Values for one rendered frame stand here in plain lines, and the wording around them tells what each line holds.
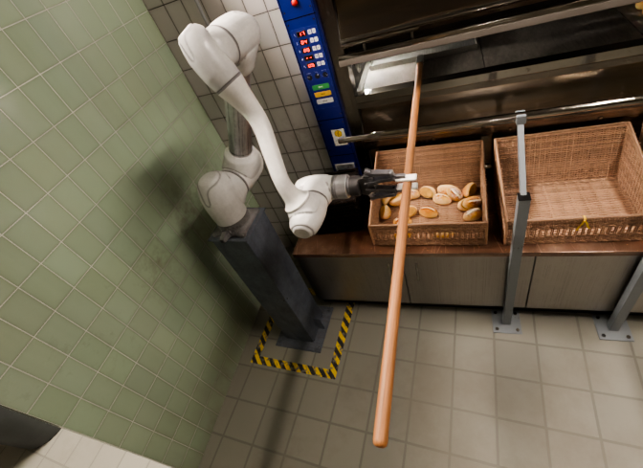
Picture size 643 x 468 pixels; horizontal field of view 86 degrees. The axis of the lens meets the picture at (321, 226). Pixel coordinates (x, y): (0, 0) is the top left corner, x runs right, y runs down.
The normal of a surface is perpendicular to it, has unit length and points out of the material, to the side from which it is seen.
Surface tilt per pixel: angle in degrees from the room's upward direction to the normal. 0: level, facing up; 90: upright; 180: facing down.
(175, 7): 90
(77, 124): 90
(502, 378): 0
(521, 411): 0
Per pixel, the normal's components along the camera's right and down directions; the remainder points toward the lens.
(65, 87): 0.93, -0.04
